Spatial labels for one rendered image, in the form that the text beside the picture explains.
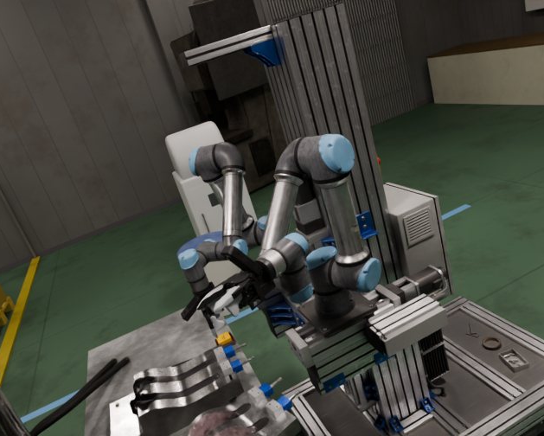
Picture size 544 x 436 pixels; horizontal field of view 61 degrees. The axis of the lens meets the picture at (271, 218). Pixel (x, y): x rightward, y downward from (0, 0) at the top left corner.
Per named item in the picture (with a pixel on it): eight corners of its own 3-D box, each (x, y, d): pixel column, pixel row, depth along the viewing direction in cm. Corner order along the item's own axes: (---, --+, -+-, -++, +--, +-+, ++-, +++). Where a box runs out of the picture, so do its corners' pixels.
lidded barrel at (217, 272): (245, 281, 436) (225, 225, 415) (259, 304, 391) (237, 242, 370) (196, 302, 426) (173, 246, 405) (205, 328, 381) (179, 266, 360)
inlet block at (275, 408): (297, 393, 164) (293, 381, 162) (306, 400, 160) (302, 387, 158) (269, 417, 157) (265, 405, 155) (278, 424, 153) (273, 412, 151)
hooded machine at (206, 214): (266, 245, 499) (225, 120, 451) (213, 267, 486) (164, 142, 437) (248, 227, 564) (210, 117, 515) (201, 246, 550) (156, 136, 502)
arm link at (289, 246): (314, 257, 132) (306, 230, 129) (291, 277, 125) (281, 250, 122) (293, 253, 137) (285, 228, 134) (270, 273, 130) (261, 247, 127)
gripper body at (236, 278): (251, 312, 114) (281, 285, 122) (237, 283, 112) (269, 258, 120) (233, 310, 120) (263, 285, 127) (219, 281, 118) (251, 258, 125)
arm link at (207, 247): (229, 253, 184) (217, 267, 175) (206, 254, 189) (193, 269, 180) (223, 235, 181) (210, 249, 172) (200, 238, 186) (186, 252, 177)
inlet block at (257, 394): (278, 381, 172) (275, 369, 171) (287, 387, 168) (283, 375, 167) (252, 403, 166) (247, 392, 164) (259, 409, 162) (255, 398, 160)
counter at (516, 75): (467, 90, 900) (460, 44, 869) (596, 86, 670) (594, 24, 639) (433, 103, 879) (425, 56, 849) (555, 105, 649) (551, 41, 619)
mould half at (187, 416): (228, 360, 198) (218, 335, 193) (246, 395, 175) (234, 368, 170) (116, 414, 187) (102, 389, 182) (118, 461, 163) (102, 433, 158)
